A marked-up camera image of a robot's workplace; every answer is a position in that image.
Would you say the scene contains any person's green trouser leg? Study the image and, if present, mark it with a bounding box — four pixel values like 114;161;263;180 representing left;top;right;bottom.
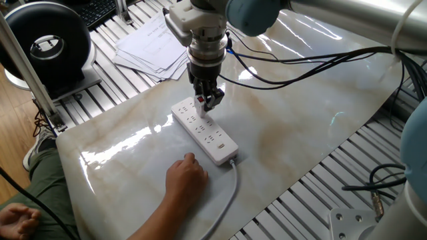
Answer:
0;148;79;240

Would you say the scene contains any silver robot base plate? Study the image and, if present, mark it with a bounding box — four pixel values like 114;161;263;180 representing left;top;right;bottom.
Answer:
329;208;378;240

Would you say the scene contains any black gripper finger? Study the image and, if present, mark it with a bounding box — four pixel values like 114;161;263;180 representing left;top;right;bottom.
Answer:
203;83;226;113
191;79;205;98

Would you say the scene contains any person's right hand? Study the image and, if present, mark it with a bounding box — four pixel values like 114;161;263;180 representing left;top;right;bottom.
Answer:
165;152;209;207

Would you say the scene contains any black gripper cable bundle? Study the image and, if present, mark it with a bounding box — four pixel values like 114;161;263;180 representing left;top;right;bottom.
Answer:
218;28;427;101

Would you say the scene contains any marble pattern table mat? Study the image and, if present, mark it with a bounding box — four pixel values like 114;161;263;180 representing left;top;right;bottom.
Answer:
55;0;423;240

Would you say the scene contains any white power strip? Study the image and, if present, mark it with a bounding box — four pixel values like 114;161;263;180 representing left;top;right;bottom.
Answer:
171;97;240;167

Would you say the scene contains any stack of white papers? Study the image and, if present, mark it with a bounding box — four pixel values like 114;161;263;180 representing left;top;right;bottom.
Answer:
112;11;189;83

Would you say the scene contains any white bulb holder adapter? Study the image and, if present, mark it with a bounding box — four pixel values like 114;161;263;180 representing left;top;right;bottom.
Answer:
193;95;208;118

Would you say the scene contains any red black wire bundle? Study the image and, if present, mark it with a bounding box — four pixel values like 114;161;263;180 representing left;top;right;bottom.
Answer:
32;99;51;137

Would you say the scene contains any black computer keyboard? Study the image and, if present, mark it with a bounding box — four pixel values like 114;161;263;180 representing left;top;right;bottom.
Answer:
65;0;141;31

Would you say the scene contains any person's right forearm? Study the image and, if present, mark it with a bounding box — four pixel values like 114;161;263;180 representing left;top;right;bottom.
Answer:
126;196;187;240

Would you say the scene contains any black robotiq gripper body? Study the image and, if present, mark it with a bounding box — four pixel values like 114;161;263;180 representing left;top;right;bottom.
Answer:
186;61;224;90

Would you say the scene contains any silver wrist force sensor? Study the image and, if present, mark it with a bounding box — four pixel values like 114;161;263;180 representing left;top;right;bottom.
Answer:
185;28;230;67

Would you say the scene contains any person's left hand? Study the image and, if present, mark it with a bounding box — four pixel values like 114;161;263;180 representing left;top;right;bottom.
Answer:
0;202;41;240

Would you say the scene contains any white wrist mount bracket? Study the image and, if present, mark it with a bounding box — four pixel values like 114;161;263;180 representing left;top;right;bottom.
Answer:
162;0;228;47

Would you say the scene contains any grey white sneaker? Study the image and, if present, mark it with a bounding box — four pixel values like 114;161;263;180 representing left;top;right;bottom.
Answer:
22;128;57;173

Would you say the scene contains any aluminium frame post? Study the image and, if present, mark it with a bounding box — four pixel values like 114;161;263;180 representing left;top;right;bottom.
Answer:
0;11;67;133
115;0;134;26

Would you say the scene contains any black cable with metal connector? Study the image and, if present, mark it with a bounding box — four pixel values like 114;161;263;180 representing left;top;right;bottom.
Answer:
342;163;408;221

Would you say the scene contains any grey power strip cable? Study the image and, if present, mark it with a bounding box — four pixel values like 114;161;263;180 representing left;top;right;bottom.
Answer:
199;159;240;240

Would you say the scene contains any black ring shaped fan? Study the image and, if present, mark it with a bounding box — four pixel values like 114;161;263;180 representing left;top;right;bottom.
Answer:
0;1;103;101

